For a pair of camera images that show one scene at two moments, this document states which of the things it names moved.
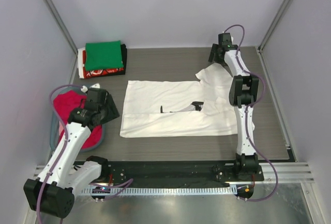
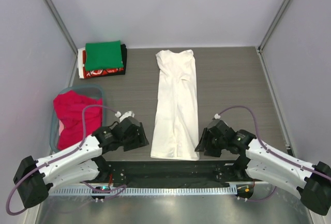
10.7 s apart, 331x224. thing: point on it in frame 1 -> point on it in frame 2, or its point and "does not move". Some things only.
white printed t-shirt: (200, 108) -> (176, 129)
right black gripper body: (217, 59) -> (213, 145)
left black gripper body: (108, 110) -> (135, 140)
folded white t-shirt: (80, 64) does not move
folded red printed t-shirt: (91, 73) does not move
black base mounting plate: (177, 174) does not move
